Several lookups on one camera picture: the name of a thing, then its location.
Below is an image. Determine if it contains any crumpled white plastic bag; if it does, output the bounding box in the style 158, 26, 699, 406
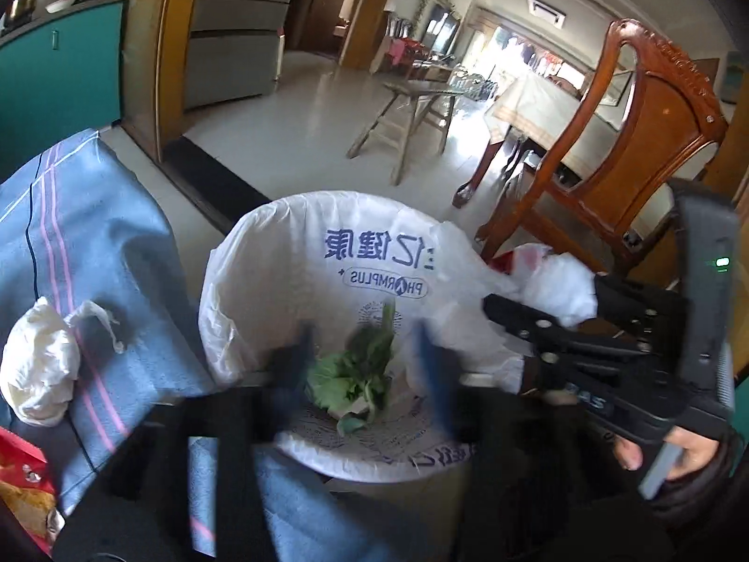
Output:
0, 296, 126, 428

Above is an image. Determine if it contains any green leafy vegetable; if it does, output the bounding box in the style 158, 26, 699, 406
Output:
305, 298, 399, 437

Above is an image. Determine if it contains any ceiling air conditioner vent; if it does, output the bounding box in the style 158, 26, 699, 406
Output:
527, 0, 567, 29

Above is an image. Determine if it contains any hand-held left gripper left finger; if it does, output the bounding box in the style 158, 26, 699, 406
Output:
55, 325, 320, 562

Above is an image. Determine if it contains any wooden dining table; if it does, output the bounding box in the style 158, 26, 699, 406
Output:
452, 70, 639, 210

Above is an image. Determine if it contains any metal pot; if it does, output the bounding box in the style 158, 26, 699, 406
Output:
5, 0, 49, 27

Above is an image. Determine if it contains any red cloth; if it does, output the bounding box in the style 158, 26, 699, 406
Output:
388, 38, 429, 67

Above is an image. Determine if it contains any teal cabinet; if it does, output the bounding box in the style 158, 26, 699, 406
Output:
0, 0, 130, 179

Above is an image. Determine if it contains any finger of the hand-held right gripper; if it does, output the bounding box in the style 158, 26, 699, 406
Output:
518, 351, 671, 406
483, 294, 647, 355

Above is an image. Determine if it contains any wooden bench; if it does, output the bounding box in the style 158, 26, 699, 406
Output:
346, 81, 464, 186

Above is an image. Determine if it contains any blue striped tablecloth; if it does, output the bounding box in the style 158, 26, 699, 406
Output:
0, 127, 411, 562

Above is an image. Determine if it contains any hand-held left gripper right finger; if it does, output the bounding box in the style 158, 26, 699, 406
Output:
410, 321, 662, 562

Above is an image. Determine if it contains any white plastic bag red print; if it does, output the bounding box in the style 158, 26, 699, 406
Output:
485, 243, 601, 329

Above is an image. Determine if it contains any cream tablecloth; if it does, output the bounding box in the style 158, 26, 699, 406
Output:
485, 72, 624, 173

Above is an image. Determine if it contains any wooden door frame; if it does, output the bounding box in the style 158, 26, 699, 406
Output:
153, 0, 204, 163

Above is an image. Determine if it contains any person's right hand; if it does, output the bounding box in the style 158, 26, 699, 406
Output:
611, 424, 729, 482

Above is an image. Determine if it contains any carved wooden chair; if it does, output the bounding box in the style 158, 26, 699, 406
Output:
474, 17, 730, 282

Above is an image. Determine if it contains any grey refrigerator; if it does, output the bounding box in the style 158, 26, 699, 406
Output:
183, 0, 306, 110

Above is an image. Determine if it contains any white-lined trash bin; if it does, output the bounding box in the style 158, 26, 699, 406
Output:
198, 189, 528, 484

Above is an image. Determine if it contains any red snack packet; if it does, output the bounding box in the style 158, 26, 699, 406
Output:
0, 426, 65, 558

